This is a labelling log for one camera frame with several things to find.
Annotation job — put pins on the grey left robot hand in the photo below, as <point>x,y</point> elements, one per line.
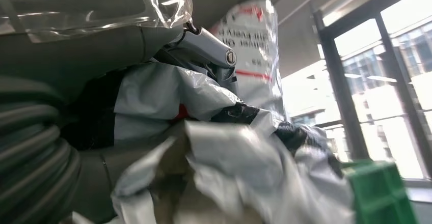
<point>84,57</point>

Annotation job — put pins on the white package with black logo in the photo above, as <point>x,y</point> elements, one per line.
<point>236,161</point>

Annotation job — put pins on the dark window frame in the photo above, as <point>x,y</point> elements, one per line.
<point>341,97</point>

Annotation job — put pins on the clear plastic film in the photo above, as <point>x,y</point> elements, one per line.
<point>84,6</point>

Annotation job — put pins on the green plastic basket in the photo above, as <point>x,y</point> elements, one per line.
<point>378,195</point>

